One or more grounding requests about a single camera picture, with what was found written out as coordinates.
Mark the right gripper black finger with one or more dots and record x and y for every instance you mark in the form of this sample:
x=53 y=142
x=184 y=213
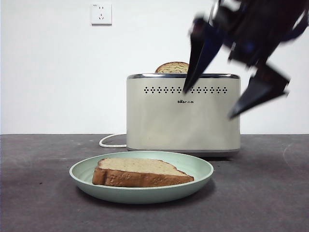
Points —
x=263 y=89
x=201 y=53

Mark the large toasted bread slice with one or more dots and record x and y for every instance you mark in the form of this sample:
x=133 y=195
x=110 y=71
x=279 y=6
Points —
x=135 y=169

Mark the pale green round plate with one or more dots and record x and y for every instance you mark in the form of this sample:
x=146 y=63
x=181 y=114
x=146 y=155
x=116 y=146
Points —
x=144 y=195

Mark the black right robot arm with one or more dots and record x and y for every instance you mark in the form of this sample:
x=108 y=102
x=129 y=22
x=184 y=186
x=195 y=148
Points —
x=260 y=29

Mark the small toasted bread slice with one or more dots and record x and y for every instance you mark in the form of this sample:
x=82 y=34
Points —
x=171 y=68

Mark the cream two-slot toaster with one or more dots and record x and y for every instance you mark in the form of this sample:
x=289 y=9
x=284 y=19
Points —
x=169 y=120

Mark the white wall socket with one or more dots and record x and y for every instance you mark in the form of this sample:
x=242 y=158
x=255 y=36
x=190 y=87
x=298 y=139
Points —
x=101 y=14

